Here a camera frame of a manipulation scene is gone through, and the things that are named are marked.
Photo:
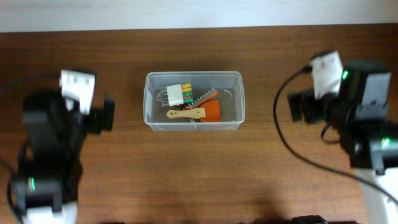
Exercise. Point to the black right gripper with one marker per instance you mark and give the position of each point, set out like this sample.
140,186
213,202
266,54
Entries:
308,102

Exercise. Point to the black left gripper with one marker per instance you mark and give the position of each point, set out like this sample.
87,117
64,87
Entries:
102,119

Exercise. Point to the clear plastic container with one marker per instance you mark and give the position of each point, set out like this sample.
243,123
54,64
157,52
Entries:
229,85

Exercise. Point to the coloured screwdriver bit set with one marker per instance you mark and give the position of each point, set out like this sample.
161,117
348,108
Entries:
176,95

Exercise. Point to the orange socket bit rail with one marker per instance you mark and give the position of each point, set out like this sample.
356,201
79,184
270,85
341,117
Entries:
203,99

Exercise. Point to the orange scraper wooden handle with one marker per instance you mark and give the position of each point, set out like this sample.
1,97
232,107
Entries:
208,112

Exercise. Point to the orange black long-nose pliers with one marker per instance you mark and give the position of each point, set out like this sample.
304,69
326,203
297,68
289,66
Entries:
191,120

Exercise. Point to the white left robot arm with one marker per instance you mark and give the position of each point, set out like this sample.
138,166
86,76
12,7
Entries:
44,189

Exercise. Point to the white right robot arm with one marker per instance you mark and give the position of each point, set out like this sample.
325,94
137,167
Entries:
353,101

